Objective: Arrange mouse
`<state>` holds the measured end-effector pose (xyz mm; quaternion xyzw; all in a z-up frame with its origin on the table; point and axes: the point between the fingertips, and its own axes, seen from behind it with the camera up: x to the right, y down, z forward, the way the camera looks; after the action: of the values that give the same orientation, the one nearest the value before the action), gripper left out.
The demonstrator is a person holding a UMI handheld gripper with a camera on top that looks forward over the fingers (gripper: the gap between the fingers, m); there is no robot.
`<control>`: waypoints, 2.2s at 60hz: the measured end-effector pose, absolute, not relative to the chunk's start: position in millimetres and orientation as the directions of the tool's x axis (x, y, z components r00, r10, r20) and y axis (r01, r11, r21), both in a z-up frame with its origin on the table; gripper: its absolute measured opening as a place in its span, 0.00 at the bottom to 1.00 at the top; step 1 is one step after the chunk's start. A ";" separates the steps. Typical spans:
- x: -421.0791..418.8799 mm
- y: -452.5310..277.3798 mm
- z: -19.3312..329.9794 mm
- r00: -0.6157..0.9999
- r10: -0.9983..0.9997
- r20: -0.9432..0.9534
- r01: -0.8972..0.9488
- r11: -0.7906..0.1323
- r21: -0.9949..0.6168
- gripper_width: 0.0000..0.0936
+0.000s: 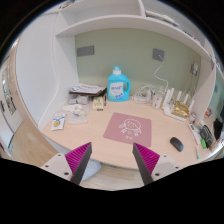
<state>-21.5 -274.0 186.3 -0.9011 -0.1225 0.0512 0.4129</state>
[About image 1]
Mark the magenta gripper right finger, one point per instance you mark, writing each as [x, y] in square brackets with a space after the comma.
[146, 160]

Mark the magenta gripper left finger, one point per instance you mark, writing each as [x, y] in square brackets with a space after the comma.
[77, 160]

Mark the black computer mouse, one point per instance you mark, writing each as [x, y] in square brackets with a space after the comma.
[177, 143]

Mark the pink mouse pad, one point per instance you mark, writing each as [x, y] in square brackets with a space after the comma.
[129, 129]

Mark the white card with yellow print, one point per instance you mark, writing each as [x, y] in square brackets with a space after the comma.
[58, 121]

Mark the clear plastic bag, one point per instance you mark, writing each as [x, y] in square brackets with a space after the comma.
[76, 113]

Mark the green marker pen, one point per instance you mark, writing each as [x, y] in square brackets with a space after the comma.
[197, 152]

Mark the white remote control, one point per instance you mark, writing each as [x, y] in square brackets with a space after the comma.
[195, 134]

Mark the white wifi router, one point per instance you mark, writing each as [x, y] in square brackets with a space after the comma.
[175, 108]

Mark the small yellow box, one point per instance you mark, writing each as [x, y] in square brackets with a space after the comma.
[98, 104]

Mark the small white bottle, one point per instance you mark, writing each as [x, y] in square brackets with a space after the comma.
[157, 98]

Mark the black electronic device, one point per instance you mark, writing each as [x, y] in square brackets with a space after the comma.
[206, 134]

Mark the blue detergent bottle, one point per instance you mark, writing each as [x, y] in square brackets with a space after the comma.
[118, 88]

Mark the grey wall socket right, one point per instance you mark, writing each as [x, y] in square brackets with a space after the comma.
[158, 54]

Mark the grey wall socket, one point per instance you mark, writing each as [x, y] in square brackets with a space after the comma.
[158, 54]
[85, 51]

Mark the grey wall socket left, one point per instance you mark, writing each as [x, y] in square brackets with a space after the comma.
[85, 51]

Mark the white wall shelf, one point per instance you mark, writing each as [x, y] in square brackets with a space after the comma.
[89, 15]

